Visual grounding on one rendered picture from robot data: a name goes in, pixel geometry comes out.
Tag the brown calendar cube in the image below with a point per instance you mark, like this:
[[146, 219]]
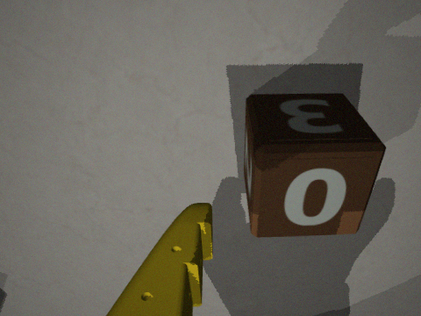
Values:
[[310, 165]]

